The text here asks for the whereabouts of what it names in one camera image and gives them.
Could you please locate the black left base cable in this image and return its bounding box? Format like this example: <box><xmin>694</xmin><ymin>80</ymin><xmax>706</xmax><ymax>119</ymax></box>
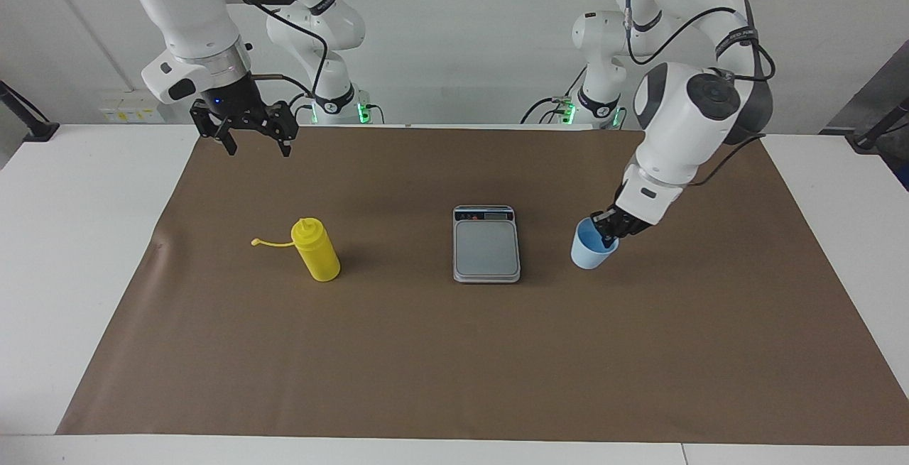
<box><xmin>521</xmin><ymin>66</ymin><xmax>590</xmax><ymax>125</ymax></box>

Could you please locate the grey panel board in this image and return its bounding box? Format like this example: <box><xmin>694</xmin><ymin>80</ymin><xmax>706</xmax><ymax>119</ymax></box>
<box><xmin>820</xmin><ymin>39</ymin><xmax>909</xmax><ymax>133</ymax></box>

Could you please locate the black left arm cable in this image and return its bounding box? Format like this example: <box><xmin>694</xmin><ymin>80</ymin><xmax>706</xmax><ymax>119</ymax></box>
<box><xmin>624</xmin><ymin>0</ymin><xmax>777</xmax><ymax>189</ymax></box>

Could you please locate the silver digital kitchen scale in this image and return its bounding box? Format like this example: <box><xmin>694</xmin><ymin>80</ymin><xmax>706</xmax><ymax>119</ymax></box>
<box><xmin>452</xmin><ymin>204</ymin><xmax>521</xmax><ymax>284</ymax></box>

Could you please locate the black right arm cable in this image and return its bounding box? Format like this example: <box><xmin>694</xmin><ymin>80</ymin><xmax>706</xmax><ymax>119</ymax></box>
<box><xmin>213</xmin><ymin>0</ymin><xmax>332</xmax><ymax>100</ymax></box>

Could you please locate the white wall socket box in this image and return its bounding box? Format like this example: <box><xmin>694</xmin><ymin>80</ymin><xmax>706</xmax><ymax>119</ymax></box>
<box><xmin>99</xmin><ymin>90</ymin><xmax>165</xmax><ymax>124</ymax></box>

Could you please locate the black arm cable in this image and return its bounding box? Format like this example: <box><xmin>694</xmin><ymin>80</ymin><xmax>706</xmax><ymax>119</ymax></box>
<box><xmin>213</xmin><ymin>0</ymin><xmax>332</xmax><ymax>100</ymax></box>
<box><xmin>624</xmin><ymin>0</ymin><xmax>777</xmax><ymax>189</ymax></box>

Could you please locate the light blue plastic cup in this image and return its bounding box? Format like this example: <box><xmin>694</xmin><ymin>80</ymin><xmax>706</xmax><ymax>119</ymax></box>
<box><xmin>571</xmin><ymin>217</ymin><xmax>620</xmax><ymax>270</ymax></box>

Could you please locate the black clamp stand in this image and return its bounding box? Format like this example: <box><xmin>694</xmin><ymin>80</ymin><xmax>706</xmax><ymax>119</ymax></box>
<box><xmin>0</xmin><ymin>80</ymin><xmax>60</xmax><ymax>143</ymax></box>
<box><xmin>845</xmin><ymin>96</ymin><xmax>909</xmax><ymax>152</ymax></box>

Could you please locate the yellow squeeze bottle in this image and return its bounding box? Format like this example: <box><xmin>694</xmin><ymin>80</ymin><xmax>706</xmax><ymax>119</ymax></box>
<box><xmin>251</xmin><ymin>217</ymin><xmax>341</xmax><ymax>283</ymax></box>

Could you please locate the brown paper table mat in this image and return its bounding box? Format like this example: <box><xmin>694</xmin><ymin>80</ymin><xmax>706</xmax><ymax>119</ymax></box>
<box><xmin>55</xmin><ymin>124</ymin><xmax>909</xmax><ymax>446</ymax></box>

